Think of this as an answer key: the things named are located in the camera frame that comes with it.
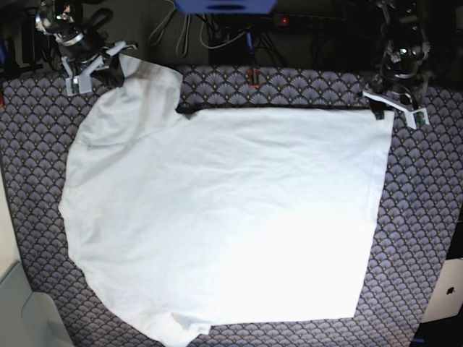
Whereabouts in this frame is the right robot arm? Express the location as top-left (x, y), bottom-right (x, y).
top-left (35, 1), bottom-right (137, 96)

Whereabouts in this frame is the red clamp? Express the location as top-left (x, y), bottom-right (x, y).
top-left (247, 68), bottom-right (260, 87)

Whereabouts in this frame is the black power strip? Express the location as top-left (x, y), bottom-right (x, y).
top-left (271, 13), bottom-right (345, 27)

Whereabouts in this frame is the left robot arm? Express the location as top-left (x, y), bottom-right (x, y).
top-left (362, 1), bottom-right (433, 129)

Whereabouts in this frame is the grey plastic bin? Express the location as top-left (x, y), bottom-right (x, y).
top-left (1, 262), bottom-right (73, 346)

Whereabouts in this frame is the white T-shirt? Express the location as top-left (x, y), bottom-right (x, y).
top-left (59, 56), bottom-right (394, 346)

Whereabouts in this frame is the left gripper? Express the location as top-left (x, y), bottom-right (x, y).
top-left (361, 87), bottom-right (427, 129)

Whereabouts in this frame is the black box under table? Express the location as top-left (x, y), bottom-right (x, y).
top-left (208, 36), bottom-right (252, 66)

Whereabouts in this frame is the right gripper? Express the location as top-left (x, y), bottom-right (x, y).
top-left (61, 41), bottom-right (137, 96)

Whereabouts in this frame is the white apple box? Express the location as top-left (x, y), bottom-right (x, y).
top-left (422, 258), bottom-right (463, 323)

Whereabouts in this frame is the blue box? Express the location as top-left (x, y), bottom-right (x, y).
top-left (174, 0), bottom-right (276, 14)

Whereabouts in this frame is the patterned table cloth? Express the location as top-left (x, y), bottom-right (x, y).
top-left (1, 66), bottom-right (462, 346)

